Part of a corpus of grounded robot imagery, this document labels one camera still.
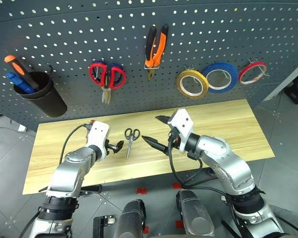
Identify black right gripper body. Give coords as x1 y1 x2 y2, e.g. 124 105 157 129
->
167 123 182 151

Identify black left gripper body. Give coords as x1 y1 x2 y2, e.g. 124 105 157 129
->
105 139 117 155

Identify yellow tape roll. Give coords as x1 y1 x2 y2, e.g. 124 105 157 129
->
176 69 210 99

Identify blue tape roll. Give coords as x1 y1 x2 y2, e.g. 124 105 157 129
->
202 62 239 94

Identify red tape roll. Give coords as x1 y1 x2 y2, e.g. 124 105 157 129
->
238 61 268 86

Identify gray perforated pegboard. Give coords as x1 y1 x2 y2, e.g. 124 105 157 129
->
0 0 298 132

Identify metal peg hook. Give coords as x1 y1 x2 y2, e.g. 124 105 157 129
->
91 58 105 81
247 58 269 77
213 61 232 85
183 63 202 86

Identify orange and black pliers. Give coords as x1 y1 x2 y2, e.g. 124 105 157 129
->
144 23 169 81

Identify dark rounded silver shape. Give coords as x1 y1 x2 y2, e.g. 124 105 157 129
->
176 189 216 237
113 199 147 238

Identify black cup holder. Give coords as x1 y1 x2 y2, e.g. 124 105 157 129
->
13 71 69 118

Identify orange and black screwdriver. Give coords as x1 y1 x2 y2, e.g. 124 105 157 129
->
3 55 40 91

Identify black handled scissors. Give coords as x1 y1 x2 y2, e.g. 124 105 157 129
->
124 127 141 160

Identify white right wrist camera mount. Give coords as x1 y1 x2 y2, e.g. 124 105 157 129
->
167 107 195 153

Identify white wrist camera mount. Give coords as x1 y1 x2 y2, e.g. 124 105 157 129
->
85 121 110 160
167 107 195 153

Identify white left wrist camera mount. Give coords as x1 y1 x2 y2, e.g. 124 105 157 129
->
85 121 110 160

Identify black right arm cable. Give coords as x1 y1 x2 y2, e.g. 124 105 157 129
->
167 133 233 199

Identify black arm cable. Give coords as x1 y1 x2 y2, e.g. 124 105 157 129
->
167 133 233 199
59 123 91 164

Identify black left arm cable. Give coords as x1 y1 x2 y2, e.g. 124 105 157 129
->
59 123 91 164

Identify red handled scissors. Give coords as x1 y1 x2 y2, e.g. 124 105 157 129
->
88 62 127 105

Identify black caster bracket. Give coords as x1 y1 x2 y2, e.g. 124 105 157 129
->
92 214 117 238

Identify blue handled screwdriver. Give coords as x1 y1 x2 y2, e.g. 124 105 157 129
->
5 71 35 95

